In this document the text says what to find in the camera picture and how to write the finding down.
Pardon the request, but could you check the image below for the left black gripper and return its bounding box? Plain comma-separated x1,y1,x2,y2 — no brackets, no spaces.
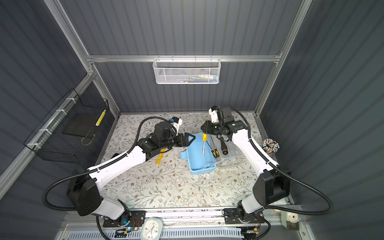
159,132,195,151

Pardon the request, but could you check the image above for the yellow black stubby screwdriver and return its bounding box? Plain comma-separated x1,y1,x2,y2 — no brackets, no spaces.
202,133,207,155

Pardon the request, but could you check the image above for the light blue plastic tool box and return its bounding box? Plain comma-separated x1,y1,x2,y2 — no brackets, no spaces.
179,131,243,175

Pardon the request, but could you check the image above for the yellow pipe wrench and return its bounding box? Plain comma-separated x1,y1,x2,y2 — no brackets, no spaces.
156,149,167,164

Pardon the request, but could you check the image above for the black orange screwdriver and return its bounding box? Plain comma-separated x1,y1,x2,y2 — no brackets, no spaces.
217,135,229,156

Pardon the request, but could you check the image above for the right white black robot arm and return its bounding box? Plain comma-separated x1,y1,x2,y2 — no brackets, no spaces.
201,106,334,221

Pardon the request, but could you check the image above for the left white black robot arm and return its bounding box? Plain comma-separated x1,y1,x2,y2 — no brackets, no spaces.
42,117,196,227

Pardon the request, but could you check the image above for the floral table mat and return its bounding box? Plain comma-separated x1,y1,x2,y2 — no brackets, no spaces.
100,111,257,209

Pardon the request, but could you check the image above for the clear cup of markers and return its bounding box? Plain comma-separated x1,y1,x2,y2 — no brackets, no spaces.
262,139,280,156

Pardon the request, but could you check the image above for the yellow marker in black basket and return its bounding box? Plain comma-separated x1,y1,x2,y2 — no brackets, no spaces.
95,109,107,127

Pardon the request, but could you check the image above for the white analog clock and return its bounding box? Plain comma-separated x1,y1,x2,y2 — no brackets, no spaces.
140,218,164,240

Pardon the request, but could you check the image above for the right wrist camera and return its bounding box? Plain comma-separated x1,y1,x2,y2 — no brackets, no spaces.
209,106,219,124

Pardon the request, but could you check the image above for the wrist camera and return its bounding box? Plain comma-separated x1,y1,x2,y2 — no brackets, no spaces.
209,106,219,124
169,117,183,135

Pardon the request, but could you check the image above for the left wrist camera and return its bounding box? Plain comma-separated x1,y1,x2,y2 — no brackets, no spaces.
169,117,183,135

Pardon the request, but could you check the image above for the white wire mesh basket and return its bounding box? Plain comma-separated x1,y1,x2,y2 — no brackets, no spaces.
153,59,222,85

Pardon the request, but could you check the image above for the black wire wall basket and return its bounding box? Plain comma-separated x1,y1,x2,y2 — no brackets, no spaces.
24,91,110,167

